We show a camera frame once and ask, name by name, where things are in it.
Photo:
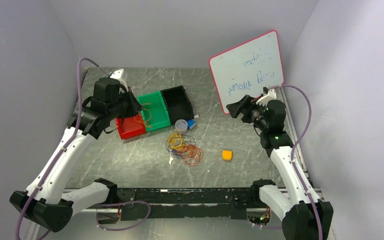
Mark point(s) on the blue eraser block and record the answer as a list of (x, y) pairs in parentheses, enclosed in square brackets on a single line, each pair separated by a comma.
[(191, 124)]

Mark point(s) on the orange yellow block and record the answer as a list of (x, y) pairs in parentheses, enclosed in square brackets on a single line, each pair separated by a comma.
[(227, 155)]

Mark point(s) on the clear round container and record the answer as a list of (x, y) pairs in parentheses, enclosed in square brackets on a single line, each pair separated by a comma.
[(181, 125)]

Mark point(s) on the green plastic bin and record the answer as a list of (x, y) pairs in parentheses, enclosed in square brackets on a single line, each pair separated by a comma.
[(154, 113)]

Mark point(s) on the white board with red frame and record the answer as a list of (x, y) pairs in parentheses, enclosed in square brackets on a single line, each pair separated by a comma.
[(247, 68)]

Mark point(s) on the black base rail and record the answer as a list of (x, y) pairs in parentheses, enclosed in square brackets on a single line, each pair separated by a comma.
[(175, 203)]

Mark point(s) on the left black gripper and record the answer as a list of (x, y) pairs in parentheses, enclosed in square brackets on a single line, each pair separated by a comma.
[(135, 107)]

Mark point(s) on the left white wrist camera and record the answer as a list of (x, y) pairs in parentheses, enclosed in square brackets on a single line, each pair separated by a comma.
[(121, 76)]

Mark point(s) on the black plastic bin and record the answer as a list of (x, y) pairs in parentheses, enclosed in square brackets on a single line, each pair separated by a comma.
[(177, 103)]

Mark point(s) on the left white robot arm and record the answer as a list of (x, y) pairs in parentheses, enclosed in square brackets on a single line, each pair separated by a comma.
[(44, 201)]

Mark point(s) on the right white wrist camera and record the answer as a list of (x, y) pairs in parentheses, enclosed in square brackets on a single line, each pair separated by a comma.
[(268, 94)]

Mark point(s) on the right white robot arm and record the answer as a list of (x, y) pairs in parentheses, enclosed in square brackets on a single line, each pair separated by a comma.
[(303, 213)]

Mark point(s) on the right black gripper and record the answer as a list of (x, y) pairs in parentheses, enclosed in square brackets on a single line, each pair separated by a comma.
[(245, 105)]

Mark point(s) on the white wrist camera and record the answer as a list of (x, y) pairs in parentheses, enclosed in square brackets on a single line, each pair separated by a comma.
[(121, 76), (268, 94)]

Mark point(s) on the aluminium frame rail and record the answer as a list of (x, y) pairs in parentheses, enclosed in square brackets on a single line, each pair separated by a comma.
[(85, 197)]

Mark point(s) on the red plastic bin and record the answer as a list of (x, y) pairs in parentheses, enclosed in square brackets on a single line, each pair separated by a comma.
[(130, 127)]

